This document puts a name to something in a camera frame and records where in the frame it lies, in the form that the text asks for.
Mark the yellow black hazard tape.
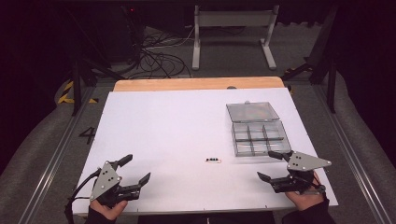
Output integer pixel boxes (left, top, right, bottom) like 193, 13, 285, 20
57, 80, 99, 105

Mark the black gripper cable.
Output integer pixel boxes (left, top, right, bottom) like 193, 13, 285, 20
64, 168, 103, 224

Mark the black metal stand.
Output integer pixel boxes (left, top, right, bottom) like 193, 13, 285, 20
70, 46, 126, 117
280, 5, 339, 115

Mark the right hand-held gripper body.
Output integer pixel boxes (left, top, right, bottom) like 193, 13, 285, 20
270, 150, 332, 196

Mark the person's right hand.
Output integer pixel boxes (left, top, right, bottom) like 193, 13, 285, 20
284, 172, 327, 212

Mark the aluminium floor rail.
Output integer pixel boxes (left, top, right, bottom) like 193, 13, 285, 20
312, 83, 394, 224
17, 86, 96, 224

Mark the clear plastic compartment box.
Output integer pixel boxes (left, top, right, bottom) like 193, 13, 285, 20
225, 100, 293, 158

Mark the person's left hand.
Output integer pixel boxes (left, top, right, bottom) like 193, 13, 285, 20
89, 199, 129, 221

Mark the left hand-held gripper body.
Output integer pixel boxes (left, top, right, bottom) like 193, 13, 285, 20
90, 161, 141, 209

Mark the white metal stand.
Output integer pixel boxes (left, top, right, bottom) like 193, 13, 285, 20
191, 4, 280, 71

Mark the tangle of black floor cables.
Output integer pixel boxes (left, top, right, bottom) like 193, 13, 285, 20
126, 23, 193, 79

